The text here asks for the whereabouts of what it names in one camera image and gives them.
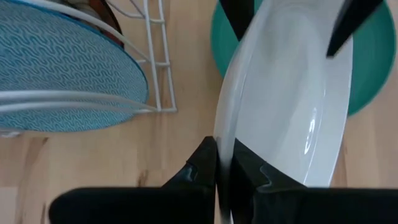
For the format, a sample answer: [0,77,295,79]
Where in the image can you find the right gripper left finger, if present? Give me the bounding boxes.
[49,136,218,224]

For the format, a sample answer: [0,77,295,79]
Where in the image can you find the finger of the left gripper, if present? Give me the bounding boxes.
[326,0,384,58]
[219,0,256,42]

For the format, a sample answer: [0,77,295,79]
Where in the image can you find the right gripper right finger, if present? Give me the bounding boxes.
[229,139,398,224]

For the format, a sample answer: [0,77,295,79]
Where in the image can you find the white plate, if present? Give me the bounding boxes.
[213,0,354,224]

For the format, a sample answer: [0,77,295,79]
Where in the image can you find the blue textured plate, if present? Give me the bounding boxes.
[0,0,150,133]

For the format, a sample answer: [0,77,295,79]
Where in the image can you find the large green plate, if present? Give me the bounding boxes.
[210,0,397,118]

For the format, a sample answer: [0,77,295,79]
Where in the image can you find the white wire dish rack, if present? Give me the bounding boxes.
[0,0,178,138]

